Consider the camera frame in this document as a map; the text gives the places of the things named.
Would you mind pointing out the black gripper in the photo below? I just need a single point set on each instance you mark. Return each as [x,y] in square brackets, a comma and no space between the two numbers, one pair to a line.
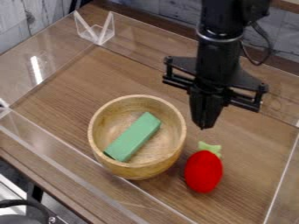
[216,73]

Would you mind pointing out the red felt strawberry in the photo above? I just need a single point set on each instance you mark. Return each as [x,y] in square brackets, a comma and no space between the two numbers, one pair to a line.
[203,169]

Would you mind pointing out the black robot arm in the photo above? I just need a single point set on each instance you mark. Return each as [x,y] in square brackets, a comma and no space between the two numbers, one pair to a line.
[223,21]

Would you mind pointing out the green rectangular block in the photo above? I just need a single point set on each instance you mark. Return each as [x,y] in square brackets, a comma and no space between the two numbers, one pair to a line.
[131,140]

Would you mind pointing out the wooden bowl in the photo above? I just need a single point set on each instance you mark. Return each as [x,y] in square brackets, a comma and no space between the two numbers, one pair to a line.
[163,148]

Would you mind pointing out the clear acrylic enclosure wall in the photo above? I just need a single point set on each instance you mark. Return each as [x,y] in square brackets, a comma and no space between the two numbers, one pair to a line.
[58,78]

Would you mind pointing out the black table leg bracket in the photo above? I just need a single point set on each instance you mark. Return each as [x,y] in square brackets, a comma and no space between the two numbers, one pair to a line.
[44,209]

